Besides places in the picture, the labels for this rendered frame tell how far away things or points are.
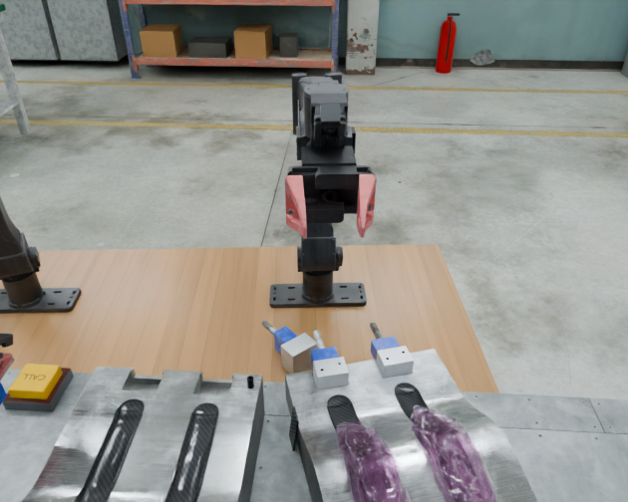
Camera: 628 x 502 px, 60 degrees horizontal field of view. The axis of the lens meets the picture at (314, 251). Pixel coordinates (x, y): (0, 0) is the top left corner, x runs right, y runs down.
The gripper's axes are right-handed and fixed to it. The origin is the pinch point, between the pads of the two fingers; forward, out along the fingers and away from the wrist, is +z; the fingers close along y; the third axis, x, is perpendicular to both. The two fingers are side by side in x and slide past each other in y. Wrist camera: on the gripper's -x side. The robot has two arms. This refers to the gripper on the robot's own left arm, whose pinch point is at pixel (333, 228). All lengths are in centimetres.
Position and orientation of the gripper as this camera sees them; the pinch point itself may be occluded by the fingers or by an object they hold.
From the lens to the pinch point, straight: 60.1
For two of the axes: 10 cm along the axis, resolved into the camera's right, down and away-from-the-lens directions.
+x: -0.1, 8.2, 5.8
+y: 10.0, -0.1, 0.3
